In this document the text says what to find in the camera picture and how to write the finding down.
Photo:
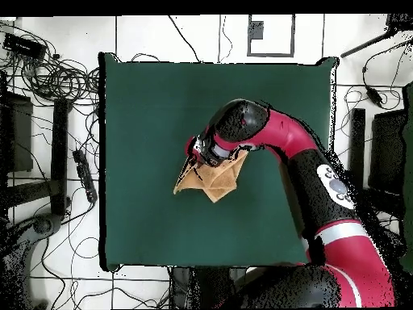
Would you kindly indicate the black power strip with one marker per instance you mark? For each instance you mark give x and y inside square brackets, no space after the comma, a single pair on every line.
[84,176]

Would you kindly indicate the black square case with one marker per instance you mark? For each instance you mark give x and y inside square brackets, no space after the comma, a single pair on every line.
[19,135]
[388,151]

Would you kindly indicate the black tripod pole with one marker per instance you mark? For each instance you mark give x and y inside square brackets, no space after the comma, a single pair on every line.
[400,21]

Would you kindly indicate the black electronics box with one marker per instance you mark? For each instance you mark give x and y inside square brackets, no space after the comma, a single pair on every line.
[24,46]

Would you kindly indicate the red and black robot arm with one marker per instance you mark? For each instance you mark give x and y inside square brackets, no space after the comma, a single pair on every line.
[290,135]

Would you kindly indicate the black power adapter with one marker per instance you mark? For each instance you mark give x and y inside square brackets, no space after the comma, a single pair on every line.
[374,96]

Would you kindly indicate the grey stand base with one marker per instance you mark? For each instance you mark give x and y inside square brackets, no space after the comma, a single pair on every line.
[42,225]

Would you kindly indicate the tan terry towel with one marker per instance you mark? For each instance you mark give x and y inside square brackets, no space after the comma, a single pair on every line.
[219,180]

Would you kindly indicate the dark green table cloth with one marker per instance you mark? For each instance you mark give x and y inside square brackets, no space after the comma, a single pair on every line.
[145,97]

